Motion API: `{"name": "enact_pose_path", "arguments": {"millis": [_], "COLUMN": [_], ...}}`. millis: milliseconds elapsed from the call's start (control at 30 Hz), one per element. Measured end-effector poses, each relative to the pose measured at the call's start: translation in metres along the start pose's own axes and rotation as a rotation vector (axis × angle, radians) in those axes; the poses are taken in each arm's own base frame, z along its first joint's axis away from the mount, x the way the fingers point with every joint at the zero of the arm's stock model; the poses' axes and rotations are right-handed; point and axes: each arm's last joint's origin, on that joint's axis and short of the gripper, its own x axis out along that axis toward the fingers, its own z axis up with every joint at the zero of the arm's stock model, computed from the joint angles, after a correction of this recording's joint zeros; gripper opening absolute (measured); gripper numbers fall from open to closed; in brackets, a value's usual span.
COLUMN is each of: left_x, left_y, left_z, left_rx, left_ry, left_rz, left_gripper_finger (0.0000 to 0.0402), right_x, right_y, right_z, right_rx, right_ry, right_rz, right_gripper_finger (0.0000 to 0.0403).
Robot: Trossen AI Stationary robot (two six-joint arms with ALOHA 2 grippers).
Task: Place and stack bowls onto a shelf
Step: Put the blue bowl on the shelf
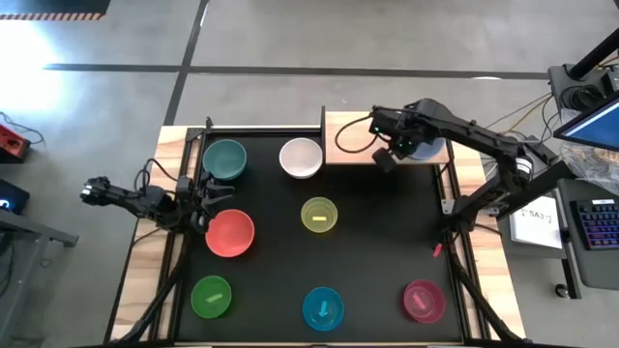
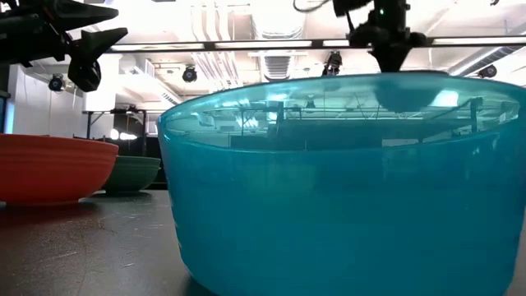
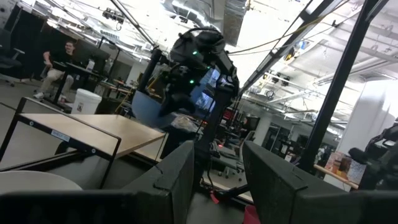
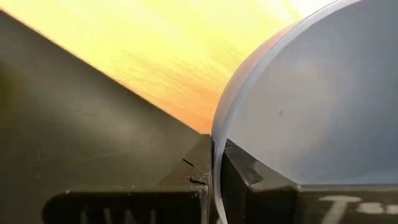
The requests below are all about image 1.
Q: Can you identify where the grey side cart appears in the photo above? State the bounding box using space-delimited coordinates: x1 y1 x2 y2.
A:
497 178 619 301

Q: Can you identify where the black camera cable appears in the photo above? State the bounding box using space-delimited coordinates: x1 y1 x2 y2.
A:
133 157 168 194
334 113 383 155

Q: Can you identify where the white bowl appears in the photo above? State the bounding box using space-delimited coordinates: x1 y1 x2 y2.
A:
279 137 324 180

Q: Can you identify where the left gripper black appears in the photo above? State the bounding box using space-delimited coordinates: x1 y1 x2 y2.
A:
176 174 237 217

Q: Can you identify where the green translucent bowl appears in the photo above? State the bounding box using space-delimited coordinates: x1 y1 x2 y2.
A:
190 275 233 320

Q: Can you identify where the black aluminium table frame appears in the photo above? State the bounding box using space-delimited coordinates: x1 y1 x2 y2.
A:
103 115 528 348

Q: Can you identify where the black pole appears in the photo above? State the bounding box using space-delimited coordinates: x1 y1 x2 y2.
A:
568 28 619 81

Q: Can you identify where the yellow translucent bowl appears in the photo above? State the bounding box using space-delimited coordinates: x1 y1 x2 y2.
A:
300 195 339 235

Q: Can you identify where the coral red bowl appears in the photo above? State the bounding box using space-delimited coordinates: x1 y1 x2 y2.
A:
204 208 256 259

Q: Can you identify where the blue translucent bowl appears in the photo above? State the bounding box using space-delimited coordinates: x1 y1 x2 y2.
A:
302 286 346 333

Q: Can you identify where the black device blue light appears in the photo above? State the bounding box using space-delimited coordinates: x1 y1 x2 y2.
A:
0 178 31 217

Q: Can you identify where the red device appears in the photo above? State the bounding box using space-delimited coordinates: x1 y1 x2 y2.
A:
0 123 31 163

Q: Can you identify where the grey metal stand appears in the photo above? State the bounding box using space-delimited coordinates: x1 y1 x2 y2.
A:
0 207 80 310

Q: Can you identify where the backlit keyboard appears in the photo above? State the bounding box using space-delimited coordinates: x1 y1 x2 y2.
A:
570 197 619 251

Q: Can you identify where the grey equipment box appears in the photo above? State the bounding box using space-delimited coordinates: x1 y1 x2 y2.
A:
547 62 619 115

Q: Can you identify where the computer monitor blue screen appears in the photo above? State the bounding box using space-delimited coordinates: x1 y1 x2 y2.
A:
553 91 619 154

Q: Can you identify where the black table mat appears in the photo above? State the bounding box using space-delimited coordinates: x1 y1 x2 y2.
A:
176 129 463 343

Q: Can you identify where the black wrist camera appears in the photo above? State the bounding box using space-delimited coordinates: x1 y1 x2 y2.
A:
190 211 213 234
370 147 398 174

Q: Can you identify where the teal bowl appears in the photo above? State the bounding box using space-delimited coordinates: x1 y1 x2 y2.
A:
201 138 249 182

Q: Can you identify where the clear plastic bag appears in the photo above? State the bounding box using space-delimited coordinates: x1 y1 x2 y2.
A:
560 142 619 194

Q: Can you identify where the white paper sign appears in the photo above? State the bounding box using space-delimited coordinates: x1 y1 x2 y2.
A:
510 195 565 250

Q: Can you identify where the pink translucent bowl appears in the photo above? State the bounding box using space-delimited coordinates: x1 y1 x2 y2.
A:
402 278 447 324

